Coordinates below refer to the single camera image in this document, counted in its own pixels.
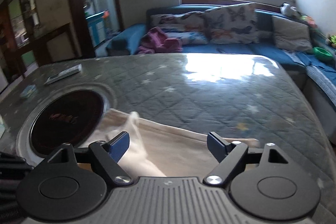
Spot magenta cloth on sofa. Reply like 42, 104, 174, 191
137, 27, 182, 54

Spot grey plain cushion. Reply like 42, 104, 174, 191
272, 16, 313, 52

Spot large butterfly cushion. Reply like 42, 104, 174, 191
203, 3, 259, 44

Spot dark wooden cabinet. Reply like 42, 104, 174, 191
1, 0, 79, 84

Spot black round induction cooktop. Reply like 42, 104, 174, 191
30, 90, 105, 157

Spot turquoise child furniture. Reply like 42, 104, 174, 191
86, 10, 109, 48

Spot white remote control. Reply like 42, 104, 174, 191
45, 64, 82, 85

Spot colourful plush toys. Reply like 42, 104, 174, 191
325, 34, 336, 49

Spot small butterfly cushion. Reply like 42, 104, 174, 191
150, 11, 209, 46

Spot black white plush toy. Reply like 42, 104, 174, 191
280, 3, 300, 18

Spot cream beige garment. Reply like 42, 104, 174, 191
79, 108, 261, 178

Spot green plastic bowl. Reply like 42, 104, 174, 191
313, 47, 333, 62

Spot blue corner sofa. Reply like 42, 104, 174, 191
106, 3, 335, 136

